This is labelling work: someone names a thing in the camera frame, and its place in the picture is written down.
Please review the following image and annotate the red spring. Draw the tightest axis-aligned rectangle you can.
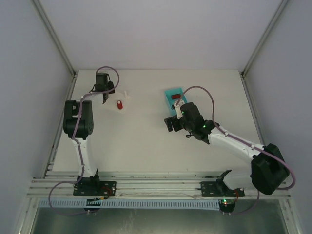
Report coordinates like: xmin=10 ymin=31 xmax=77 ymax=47
xmin=171 ymin=94 xmax=181 ymax=100
xmin=117 ymin=100 xmax=123 ymax=110

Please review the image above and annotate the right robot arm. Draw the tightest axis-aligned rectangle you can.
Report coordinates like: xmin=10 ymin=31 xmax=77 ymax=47
xmin=164 ymin=102 xmax=290 ymax=195

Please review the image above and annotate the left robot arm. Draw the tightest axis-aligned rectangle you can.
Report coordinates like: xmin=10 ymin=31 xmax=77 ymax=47
xmin=63 ymin=73 xmax=115 ymax=196

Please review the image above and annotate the teal plastic bin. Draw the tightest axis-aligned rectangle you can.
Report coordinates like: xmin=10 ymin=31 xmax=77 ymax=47
xmin=164 ymin=87 xmax=183 ymax=117

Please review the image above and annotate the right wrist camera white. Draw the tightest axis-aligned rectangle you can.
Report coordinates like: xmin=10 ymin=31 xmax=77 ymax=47
xmin=173 ymin=104 xmax=183 ymax=119

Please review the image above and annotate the white peg base plate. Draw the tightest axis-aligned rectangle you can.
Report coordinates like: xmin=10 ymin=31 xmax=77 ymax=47
xmin=112 ymin=91 xmax=131 ymax=111

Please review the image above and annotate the left aluminium corner post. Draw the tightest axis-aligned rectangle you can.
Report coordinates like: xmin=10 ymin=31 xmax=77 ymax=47
xmin=31 ymin=0 xmax=77 ymax=76

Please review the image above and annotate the aluminium corner post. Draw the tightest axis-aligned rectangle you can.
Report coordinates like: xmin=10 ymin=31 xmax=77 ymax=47
xmin=31 ymin=0 xmax=77 ymax=76
xmin=241 ymin=0 xmax=289 ymax=79

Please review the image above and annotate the aluminium rail frame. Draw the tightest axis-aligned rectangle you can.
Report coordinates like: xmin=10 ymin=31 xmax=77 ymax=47
xmin=26 ymin=172 xmax=292 ymax=199

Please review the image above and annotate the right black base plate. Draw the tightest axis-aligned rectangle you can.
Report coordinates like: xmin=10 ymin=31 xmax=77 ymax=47
xmin=198 ymin=181 xmax=245 ymax=198

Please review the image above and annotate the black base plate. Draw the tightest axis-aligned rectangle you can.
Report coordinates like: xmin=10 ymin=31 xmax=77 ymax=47
xmin=198 ymin=181 xmax=245 ymax=198
xmin=73 ymin=181 xmax=117 ymax=197

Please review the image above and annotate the grey slotted cable duct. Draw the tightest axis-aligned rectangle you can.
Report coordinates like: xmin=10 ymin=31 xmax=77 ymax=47
xmin=38 ymin=198 xmax=219 ymax=211

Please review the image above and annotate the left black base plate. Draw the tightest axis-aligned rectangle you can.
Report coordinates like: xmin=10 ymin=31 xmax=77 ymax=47
xmin=73 ymin=181 xmax=117 ymax=197

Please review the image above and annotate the right aluminium corner post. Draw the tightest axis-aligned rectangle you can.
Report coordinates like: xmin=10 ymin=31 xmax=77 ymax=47
xmin=241 ymin=0 xmax=289 ymax=79

